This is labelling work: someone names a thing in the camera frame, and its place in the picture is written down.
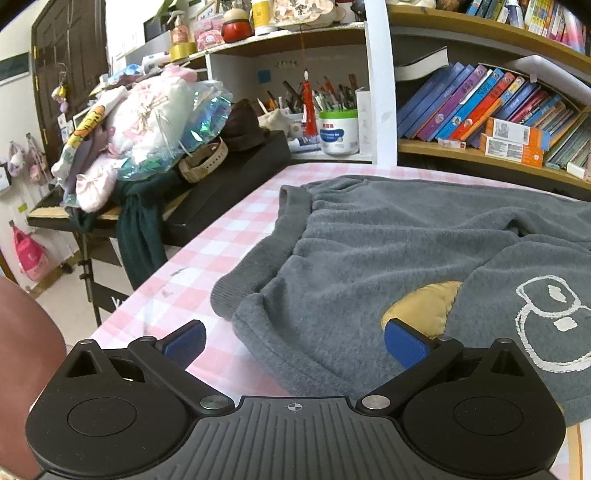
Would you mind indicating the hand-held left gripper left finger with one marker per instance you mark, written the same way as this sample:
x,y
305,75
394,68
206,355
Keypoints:
x,y
182,346

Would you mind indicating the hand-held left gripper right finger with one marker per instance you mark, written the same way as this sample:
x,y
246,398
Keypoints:
x,y
406,346

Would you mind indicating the grey fleece sweater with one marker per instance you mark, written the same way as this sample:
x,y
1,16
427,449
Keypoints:
x,y
369,258

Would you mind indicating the pile of pink white clothes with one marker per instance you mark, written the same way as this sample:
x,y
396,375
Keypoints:
x,y
92,180

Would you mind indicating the pink checked cartoon table mat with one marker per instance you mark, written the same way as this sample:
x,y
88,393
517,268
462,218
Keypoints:
x,y
194,286

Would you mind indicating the black folding stand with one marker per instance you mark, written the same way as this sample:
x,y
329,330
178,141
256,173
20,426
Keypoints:
x,y
99,286

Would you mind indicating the dark green cloth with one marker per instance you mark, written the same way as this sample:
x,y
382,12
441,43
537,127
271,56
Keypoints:
x,y
138,240

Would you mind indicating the black flat case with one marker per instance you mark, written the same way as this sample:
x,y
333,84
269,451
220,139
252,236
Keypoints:
x,y
231,184

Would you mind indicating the pink backpack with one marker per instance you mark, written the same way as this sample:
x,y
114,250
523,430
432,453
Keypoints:
x,y
30,256

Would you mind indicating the beige wristwatch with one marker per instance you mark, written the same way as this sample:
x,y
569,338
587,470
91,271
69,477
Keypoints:
x,y
203,166

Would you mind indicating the wooden board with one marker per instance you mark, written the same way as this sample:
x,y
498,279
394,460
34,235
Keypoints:
x,y
46,212

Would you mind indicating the small red white box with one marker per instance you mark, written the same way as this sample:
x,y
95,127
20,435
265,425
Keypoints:
x,y
452,144

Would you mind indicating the orange white carton box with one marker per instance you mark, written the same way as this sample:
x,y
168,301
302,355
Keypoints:
x,y
517,131
508,154

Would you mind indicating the white tub green lid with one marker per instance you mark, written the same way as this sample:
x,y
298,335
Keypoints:
x,y
339,138

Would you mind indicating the white blue tube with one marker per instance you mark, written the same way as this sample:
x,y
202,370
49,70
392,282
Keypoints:
x,y
304,144

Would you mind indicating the iridescent wrapped white plush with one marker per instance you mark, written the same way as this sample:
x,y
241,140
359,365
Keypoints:
x,y
171,120

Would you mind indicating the dark brown cloth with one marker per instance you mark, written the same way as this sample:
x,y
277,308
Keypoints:
x,y
244,124

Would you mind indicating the pink plush bag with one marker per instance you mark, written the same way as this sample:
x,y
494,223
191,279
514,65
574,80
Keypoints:
x,y
16,161
37,164

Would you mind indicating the cream cloth pouch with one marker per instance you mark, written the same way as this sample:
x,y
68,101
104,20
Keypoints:
x,y
274,122

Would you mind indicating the row of blue slanted books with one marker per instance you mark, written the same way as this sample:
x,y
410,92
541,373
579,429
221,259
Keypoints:
x,y
443,106

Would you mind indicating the white wooden bookshelf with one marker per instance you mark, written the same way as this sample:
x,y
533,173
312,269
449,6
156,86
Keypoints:
x,y
381,92

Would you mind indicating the red tassel charm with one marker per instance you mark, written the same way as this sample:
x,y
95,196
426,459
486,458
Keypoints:
x,y
310,101

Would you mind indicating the bunch of pens and brushes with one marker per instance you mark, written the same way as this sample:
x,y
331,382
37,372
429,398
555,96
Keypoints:
x,y
323,94

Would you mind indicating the thick black book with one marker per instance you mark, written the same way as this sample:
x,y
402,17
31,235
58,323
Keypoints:
x,y
420,64

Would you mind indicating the yellow tape roll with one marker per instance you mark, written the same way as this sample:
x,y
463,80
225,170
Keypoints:
x,y
182,50

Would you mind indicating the white flat lamp panel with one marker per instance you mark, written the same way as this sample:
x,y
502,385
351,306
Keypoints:
x,y
554,76

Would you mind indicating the pink printed box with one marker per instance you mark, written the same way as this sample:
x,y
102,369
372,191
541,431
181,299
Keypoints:
x,y
210,34

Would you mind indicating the pink spray bottle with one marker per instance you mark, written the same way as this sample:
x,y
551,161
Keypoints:
x,y
181,32

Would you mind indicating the dark brown door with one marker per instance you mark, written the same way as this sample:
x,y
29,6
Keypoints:
x,y
55,55

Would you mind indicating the red round doll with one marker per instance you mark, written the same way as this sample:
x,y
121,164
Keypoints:
x,y
236,27

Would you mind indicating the green leafy plant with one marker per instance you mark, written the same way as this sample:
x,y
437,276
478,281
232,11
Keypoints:
x,y
168,9

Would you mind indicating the white yellow jar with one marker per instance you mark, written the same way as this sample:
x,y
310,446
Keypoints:
x,y
261,16

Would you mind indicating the cartoon paper sign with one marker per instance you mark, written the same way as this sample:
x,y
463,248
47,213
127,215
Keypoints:
x,y
300,11

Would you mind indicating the row of colourful paperback books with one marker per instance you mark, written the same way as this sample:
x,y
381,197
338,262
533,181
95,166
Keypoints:
x,y
545,18

